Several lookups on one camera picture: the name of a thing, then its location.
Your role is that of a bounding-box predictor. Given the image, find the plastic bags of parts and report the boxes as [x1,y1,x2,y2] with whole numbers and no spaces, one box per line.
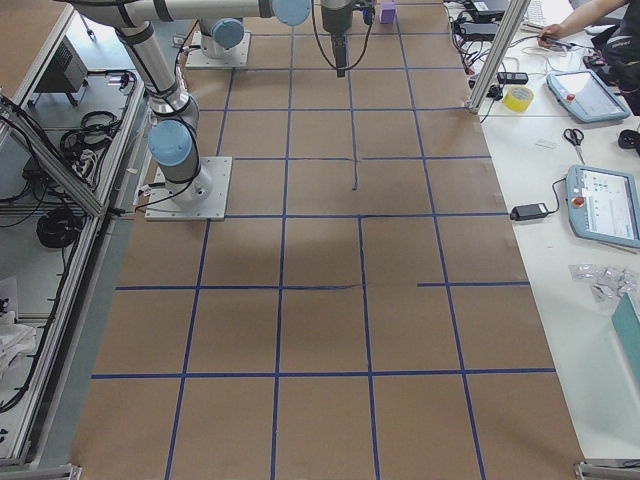
[568,263,639,302]

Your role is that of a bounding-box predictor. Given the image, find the purple foam cube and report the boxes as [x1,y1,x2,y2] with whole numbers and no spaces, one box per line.
[379,1,397,25]

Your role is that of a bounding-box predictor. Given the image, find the black handled scissors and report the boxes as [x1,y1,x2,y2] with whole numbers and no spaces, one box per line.
[563,128,585,165]

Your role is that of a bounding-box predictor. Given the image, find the person hand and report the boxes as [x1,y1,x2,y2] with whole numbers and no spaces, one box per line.
[537,24,569,45]

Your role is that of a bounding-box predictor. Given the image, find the black remote device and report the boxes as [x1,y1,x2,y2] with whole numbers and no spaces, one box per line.
[496,72,529,85]

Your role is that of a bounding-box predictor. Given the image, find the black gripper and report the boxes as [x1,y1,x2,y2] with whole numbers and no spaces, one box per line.
[321,5,353,77]

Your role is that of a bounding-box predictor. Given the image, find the teal board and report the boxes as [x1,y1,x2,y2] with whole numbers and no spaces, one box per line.
[612,293,640,378]

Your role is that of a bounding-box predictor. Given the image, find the near teach pendant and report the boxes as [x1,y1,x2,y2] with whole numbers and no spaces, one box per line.
[565,165,639,248]

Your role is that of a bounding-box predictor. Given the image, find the far teach pendant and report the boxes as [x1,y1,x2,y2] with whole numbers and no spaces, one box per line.
[546,70,631,123]

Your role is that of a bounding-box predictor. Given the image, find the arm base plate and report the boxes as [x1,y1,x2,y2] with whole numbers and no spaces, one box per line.
[185,31,251,70]
[145,156,232,221]

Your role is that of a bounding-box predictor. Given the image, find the grey control box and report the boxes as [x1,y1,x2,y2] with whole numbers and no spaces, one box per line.
[35,37,88,106]

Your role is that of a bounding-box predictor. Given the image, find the yellow tape roll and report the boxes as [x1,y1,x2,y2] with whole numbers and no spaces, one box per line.
[503,85,534,113]

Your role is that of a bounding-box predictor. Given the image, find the black power adapter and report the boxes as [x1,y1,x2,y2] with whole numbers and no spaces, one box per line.
[509,203,549,221]

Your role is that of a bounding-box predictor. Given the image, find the aluminium frame post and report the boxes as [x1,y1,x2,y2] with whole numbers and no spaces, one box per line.
[467,0,530,113]

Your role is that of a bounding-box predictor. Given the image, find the teach pendant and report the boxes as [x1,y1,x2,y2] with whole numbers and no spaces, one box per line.
[565,165,639,248]
[546,70,631,123]

